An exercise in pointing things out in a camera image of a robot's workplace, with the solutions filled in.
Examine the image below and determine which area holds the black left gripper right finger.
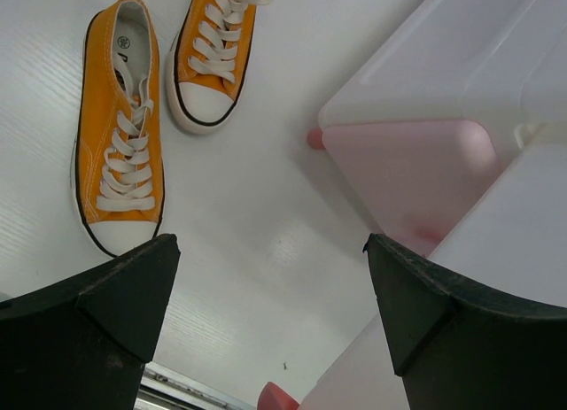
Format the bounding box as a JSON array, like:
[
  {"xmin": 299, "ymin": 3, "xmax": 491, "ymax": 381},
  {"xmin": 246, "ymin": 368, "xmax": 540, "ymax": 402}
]
[{"xmin": 363, "ymin": 234, "xmax": 566, "ymax": 409}]

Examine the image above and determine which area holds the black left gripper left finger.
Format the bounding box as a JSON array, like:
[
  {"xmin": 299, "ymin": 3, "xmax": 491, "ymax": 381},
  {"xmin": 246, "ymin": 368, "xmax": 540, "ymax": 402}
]
[{"xmin": 1, "ymin": 234, "xmax": 180, "ymax": 409}]

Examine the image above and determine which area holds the white shoe cabinet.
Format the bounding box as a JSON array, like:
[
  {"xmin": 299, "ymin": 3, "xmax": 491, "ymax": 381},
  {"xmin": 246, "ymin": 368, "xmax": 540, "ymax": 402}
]
[{"xmin": 319, "ymin": 0, "xmax": 566, "ymax": 127}]

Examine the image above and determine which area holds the orange canvas sneaker near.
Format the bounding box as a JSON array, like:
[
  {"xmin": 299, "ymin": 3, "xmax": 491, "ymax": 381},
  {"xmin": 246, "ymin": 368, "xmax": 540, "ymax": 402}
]
[{"xmin": 72, "ymin": 0, "xmax": 166, "ymax": 257}]

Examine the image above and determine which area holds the orange canvas sneaker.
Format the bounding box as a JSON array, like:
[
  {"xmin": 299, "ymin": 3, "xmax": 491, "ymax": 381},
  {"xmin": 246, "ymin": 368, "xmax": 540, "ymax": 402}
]
[
  {"xmin": 72, "ymin": 0, "xmax": 166, "ymax": 257},
  {"xmin": 165, "ymin": 0, "xmax": 273, "ymax": 135}
]

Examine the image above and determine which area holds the orange canvas sneaker far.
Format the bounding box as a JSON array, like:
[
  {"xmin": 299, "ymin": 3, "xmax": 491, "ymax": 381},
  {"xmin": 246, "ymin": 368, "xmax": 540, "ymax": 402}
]
[{"xmin": 165, "ymin": 0, "xmax": 273, "ymax": 135}]

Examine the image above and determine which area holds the aluminium table edge rail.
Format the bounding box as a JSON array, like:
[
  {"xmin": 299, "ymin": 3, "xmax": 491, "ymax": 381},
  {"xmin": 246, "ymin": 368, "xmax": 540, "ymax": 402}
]
[{"xmin": 135, "ymin": 362, "xmax": 254, "ymax": 409}]

